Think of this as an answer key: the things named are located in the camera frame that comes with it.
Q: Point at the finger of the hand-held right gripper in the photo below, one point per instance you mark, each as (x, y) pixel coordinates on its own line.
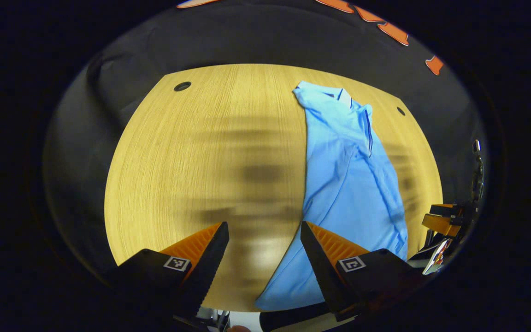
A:
(440, 225)
(445, 210)

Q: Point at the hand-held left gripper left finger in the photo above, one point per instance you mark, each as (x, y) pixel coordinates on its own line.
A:
(208, 267)

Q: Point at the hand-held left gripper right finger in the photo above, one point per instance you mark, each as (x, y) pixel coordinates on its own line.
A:
(323, 272)

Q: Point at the light blue T-shirt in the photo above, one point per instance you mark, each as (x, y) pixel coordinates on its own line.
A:
(348, 184)

